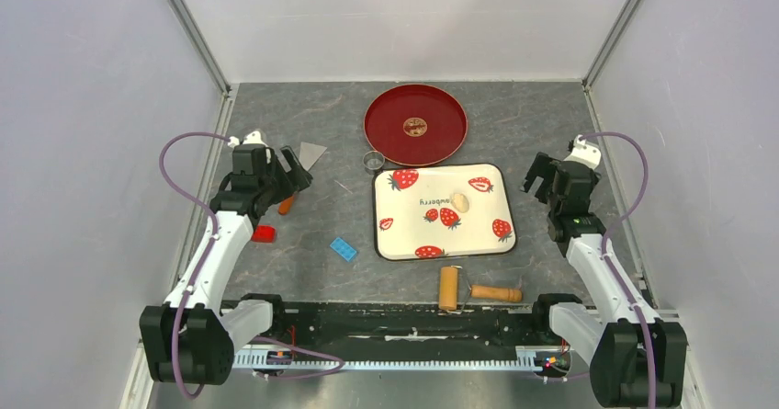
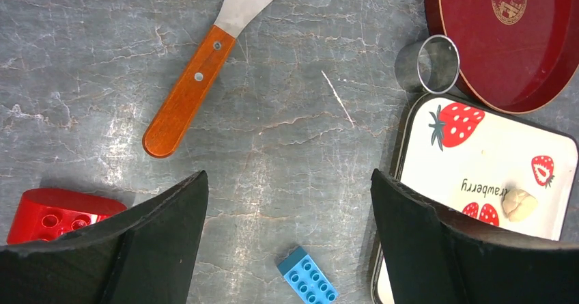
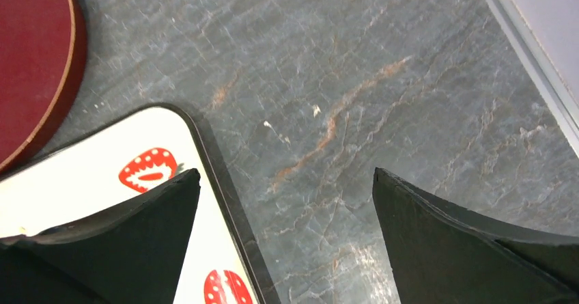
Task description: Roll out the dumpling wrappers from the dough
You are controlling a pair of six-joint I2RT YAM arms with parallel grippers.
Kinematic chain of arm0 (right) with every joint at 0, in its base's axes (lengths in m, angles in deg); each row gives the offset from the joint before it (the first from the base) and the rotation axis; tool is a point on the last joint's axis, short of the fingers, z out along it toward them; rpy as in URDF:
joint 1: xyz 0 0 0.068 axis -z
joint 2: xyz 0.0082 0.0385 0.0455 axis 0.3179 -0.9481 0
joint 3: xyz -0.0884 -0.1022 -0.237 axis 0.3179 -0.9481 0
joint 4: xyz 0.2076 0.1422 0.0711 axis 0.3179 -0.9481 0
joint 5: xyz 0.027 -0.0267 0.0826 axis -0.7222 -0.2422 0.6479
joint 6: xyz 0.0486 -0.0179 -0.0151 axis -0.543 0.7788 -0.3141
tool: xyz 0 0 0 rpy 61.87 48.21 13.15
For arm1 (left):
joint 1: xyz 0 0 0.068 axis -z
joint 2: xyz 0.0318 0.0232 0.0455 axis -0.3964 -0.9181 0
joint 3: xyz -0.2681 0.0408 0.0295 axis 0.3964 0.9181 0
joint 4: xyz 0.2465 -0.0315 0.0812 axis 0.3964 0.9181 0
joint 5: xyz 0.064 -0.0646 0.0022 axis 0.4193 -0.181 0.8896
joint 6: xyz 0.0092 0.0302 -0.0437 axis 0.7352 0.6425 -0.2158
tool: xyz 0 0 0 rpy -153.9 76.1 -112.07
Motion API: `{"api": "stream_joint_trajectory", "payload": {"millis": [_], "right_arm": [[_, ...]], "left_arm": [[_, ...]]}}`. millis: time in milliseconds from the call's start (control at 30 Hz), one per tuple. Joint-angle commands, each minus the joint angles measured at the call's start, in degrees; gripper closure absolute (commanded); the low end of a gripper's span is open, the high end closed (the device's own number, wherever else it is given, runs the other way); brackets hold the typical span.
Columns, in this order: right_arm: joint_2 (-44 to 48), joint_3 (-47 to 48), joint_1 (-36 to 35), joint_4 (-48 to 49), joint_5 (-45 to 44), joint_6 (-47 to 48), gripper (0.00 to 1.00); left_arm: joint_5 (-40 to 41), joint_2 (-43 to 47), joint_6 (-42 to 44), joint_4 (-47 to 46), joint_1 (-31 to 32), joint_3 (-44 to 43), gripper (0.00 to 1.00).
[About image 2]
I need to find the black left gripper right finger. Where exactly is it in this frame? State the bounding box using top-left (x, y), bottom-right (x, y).
top-left (371, 169), bottom-right (578, 303)

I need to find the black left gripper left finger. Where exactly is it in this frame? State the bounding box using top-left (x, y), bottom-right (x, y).
top-left (1, 171), bottom-right (209, 303)

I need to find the beige dough lump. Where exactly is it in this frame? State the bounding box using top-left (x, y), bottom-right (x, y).
top-left (502, 189), bottom-right (538, 222)

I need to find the white strawberry print tray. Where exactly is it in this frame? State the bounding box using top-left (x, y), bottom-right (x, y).
top-left (371, 95), bottom-right (578, 303)

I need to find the red toy brick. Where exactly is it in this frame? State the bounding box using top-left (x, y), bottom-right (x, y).
top-left (6, 188), bottom-right (127, 245)

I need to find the blue toy brick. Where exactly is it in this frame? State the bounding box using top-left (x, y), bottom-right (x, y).
top-left (277, 247), bottom-right (339, 304)

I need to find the round red lacquer tray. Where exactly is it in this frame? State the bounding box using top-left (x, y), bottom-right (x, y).
top-left (424, 0), bottom-right (578, 114)

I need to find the round metal cutter ring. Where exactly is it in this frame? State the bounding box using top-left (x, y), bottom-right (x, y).
top-left (395, 35), bottom-right (461, 95)

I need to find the wooden handled metal scraper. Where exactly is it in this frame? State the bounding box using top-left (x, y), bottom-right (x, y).
top-left (142, 0), bottom-right (274, 158)

